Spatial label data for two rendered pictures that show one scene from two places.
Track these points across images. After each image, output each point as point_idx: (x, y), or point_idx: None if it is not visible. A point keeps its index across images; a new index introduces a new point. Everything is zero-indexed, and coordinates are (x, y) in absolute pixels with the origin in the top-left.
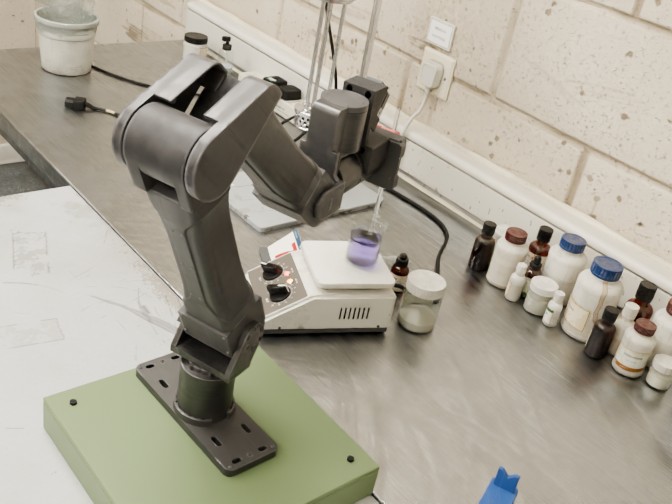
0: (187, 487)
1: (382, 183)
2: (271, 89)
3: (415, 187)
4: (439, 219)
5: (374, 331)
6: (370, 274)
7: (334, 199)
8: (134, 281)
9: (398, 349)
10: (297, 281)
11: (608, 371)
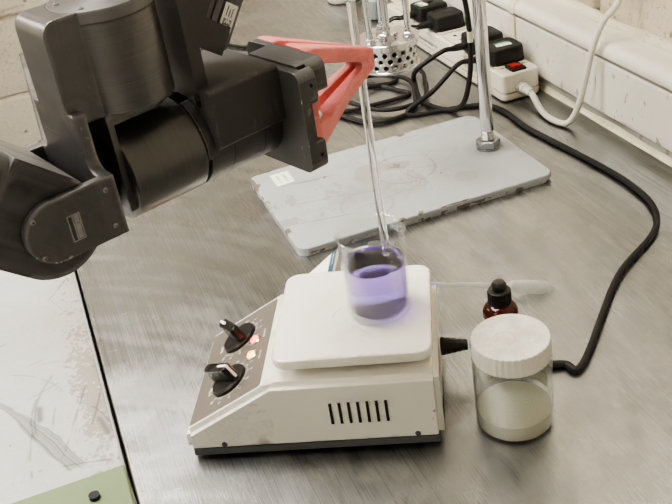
0: None
1: (296, 160)
2: None
3: (628, 142)
4: (653, 196)
5: (416, 442)
6: (385, 334)
7: (88, 215)
8: (52, 363)
9: (453, 481)
10: (260, 355)
11: None
